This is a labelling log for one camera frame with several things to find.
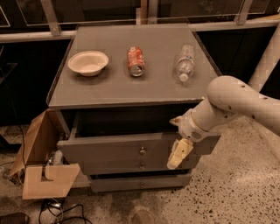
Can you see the bottles inside cardboard box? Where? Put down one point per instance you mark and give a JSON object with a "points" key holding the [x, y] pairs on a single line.
{"points": [[55, 158]]}

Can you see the grey drawer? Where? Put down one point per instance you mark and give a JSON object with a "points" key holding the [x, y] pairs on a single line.
{"points": [[128, 166], [139, 183], [113, 148]]}

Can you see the white paper bowl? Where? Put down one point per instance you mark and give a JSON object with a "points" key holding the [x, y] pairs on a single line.
{"points": [[88, 63]]}

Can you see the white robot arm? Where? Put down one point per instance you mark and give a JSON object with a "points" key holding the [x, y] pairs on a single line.
{"points": [[227, 98]]}

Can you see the metal window railing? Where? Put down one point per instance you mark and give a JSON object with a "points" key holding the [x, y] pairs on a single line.
{"points": [[28, 20]]}

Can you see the grey middle drawer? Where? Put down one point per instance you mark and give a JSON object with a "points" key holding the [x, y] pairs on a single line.
{"points": [[128, 166]]}

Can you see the brown cardboard box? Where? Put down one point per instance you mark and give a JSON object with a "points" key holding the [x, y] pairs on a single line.
{"points": [[42, 181]]}

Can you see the grey top drawer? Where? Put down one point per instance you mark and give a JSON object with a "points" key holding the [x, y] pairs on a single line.
{"points": [[113, 148]]}

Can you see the dark shoe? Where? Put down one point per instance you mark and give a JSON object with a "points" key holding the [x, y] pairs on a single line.
{"points": [[14, 218]]}

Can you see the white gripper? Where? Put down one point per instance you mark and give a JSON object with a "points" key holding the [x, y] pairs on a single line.
{"points": [[189, 128]]}

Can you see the grey bottom drawer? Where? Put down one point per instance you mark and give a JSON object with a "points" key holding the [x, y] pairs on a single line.
{"points": [[139, 183]]}

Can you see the grey drawer cabinet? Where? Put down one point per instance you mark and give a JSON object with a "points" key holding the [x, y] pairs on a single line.
{"points": [[115, 103]]}

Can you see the red soda can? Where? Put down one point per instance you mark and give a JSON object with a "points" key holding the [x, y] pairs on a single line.
{"points": [[135, 60]]}

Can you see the clear plastic water bottle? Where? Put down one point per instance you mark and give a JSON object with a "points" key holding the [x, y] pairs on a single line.
{"points": [[185, 64]]}

